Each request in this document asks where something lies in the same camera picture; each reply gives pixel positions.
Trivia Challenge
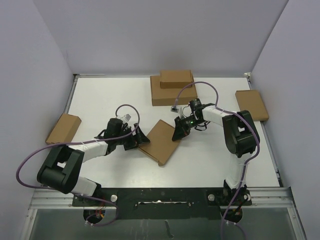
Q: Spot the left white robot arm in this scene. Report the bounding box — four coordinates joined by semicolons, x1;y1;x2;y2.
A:
36;118;151;206

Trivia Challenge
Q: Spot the small closed cardboard box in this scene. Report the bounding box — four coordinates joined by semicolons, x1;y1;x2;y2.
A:
159;70;193;89

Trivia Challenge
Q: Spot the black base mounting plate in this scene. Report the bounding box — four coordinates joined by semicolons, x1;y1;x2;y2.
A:
72;187;252;222

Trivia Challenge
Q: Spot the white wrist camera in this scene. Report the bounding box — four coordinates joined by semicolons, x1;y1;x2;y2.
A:
170;105;182;118
116;114;132;125

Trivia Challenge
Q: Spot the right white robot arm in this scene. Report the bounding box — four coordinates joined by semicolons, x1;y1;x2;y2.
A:
171;98;260;205

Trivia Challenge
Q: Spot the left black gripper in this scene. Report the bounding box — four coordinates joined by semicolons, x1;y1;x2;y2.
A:
114;123;150;150

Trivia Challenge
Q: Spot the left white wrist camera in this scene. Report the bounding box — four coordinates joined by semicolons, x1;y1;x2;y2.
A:
116;114;132;125

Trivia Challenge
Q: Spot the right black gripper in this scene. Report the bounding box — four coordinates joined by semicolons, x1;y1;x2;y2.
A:
172;115;204;141

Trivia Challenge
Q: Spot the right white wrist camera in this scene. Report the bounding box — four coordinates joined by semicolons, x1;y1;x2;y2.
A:
170;105;182;118

